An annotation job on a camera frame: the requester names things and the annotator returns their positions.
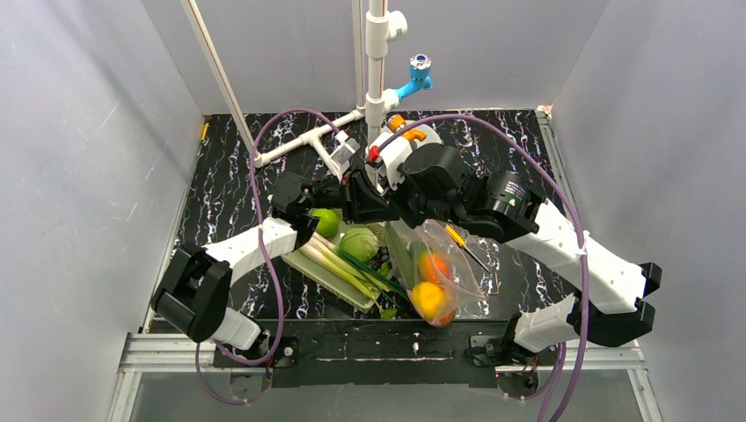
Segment green toy bitter gourd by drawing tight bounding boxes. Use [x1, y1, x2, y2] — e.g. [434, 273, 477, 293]
[384, 221, 426, 291]

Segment orange green toy mango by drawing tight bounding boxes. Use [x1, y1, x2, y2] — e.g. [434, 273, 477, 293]
[417, 251, 452, 284]

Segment clear zip top bag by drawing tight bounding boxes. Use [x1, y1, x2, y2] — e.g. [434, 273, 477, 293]
[384, 219, 486, 327]

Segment orange toy fruit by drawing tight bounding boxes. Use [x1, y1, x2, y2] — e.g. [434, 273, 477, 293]
[437, 310, 457, 326]

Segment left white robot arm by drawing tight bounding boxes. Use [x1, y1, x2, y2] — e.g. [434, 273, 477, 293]
[150, 170, 399, 350]

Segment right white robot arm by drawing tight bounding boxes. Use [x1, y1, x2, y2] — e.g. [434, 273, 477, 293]
[369, 141, 662, 356]

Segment green toy apple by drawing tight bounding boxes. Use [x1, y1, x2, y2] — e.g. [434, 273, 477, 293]
[311, 208, 340, 239]

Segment orange toy faucet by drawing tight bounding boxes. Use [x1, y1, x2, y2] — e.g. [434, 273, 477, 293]
[386, 114, 427, 142]

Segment green toy cabbage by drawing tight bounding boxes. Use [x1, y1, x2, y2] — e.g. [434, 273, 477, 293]
[339, 227, 380, 262]

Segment dark toy grapes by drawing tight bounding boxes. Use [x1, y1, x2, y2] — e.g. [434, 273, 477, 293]
[375, 247, 390, 262]

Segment pale green plastic basket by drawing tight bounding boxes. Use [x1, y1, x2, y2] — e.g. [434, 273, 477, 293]
[282, 223, 396, 314]

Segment green toy scallions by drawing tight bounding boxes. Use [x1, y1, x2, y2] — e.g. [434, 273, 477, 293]
[298, 234, 400, 321]

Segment blue toy faucet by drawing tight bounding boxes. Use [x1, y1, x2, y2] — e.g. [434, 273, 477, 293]
[395, 54, 433, 101]

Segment yellow handled screwdriver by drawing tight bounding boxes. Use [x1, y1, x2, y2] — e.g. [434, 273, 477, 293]
[444, 224, 491, 273]

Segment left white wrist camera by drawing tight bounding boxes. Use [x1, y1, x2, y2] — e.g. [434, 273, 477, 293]
[330, 130, 360, 177]

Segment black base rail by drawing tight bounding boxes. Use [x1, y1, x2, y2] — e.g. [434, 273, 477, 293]
[213, 317, 602, 389]

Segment white pvc pipe frame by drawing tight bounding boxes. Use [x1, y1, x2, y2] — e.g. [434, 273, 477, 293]
[181, 1, 408, 178]

